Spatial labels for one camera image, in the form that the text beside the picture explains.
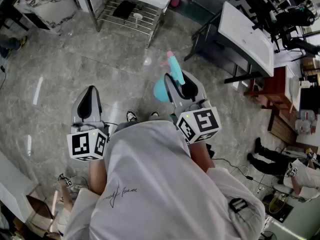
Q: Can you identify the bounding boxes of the person's left shoe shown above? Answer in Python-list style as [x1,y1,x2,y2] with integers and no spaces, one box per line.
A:
[125,110,139,123]

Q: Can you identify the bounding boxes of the wooden slatted board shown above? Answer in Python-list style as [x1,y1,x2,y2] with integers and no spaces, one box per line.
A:
[267,108,298,146]

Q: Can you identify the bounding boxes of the metal washbasin stand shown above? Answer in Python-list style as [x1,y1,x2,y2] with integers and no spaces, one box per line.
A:
[82,0,167,49]

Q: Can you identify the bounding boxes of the black cloth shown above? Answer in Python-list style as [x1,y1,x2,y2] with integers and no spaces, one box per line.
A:
[112,0,137,20]

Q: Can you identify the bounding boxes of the white plastic drain fitting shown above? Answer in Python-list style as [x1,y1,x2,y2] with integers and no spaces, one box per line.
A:
[133,12,143,29]

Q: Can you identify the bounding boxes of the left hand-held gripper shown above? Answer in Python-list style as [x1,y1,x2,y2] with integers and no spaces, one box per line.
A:
[66,85,111,162]

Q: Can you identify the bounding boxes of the black washbasin stand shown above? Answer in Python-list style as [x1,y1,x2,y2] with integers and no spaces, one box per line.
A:
[183,16,263,85]

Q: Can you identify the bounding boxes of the person's white shirt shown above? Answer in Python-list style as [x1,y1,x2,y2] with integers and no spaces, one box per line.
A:
[63,120,266,240]

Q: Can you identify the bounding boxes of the black strap buckle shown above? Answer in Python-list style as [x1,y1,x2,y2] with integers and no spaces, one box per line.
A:
[228,197,248,214]

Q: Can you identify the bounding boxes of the wooden cabinet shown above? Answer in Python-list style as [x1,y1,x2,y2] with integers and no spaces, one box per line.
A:
[243,65,295,112]

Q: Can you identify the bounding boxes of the teal spray bottle pink nozzle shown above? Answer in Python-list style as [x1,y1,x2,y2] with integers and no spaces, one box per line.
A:
[153,50,186,103]

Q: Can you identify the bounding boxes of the yellow wire basket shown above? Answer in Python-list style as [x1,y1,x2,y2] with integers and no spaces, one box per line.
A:
[268,192,290,215]

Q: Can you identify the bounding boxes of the black power cable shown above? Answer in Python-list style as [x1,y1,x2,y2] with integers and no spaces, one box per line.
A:
[211,157,255,182]

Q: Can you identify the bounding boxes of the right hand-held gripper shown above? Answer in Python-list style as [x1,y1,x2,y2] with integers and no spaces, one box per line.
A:
[163,69,223,145]

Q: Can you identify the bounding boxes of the person's dark trousers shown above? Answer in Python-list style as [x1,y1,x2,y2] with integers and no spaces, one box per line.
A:
[113,120,141,135]

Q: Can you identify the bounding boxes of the white cabinet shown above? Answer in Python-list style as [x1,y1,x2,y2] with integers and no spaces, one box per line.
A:
[0,151,35,222]

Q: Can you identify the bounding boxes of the white rectangular washbasin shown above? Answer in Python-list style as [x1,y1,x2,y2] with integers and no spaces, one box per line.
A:
[217,0,275,78]

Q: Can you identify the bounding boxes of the person's right forearm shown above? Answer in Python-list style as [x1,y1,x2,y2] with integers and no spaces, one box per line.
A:
[187,140,216,174]

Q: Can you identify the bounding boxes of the person's left forearm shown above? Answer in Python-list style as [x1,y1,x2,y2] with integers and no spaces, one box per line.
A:
[87,158,109,197]

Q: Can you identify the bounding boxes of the white marble block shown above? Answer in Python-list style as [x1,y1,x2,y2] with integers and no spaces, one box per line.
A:
[13,0,78,36]

